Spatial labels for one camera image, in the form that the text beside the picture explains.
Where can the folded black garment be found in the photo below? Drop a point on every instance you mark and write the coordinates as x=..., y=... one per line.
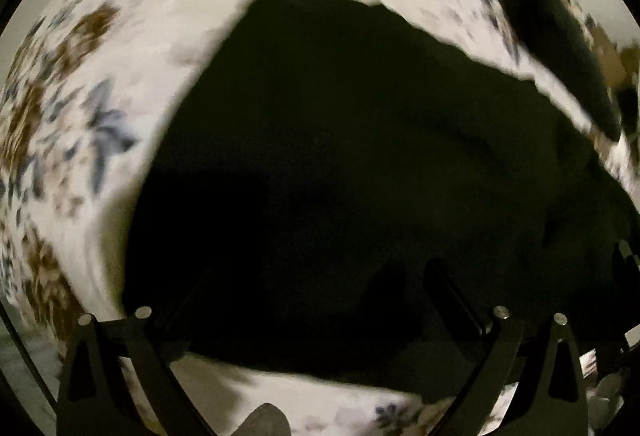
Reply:
x=555, y=41

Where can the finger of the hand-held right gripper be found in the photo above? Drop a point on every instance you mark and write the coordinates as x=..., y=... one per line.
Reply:
x=629, y=261

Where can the floral blanket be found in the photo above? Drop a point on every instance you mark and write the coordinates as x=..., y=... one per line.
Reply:
x=150, y=16

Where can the black lion print sweater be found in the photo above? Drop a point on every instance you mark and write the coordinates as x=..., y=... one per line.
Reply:
x=325, y=166

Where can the grey slipper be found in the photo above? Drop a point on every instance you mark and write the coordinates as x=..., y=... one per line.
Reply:
x=265, y=421

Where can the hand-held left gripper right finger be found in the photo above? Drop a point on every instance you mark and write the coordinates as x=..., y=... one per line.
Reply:
x=450, y=291

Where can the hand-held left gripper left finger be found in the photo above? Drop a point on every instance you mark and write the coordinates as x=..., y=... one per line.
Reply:
x=145, y=346

